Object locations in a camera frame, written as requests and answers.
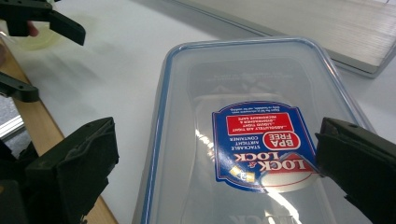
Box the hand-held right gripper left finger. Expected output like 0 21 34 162
25 116 120 224

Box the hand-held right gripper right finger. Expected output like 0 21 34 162
315 116 396 224

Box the green plastic container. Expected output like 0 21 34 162
13 23 64 51

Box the clear plastic food container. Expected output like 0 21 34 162
132 36 376 224

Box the white wire rack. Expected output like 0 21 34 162
174 0 396 78

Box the clear lid with blue seal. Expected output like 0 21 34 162
139 36 376 224

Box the wooden table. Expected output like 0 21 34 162
0 38 120 224

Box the white table sheet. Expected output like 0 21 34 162
0 0 396 224

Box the aluminium floor rail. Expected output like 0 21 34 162
0 114 26 142

